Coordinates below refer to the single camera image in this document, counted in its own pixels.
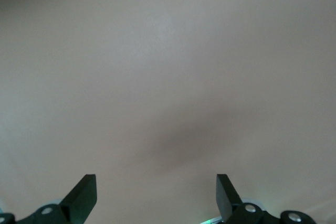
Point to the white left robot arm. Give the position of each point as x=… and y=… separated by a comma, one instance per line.
x=210, y=221

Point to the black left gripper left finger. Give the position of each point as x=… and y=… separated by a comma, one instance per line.
x=78, y=203

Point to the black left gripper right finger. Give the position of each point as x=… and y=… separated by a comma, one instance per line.
x=228, y=203

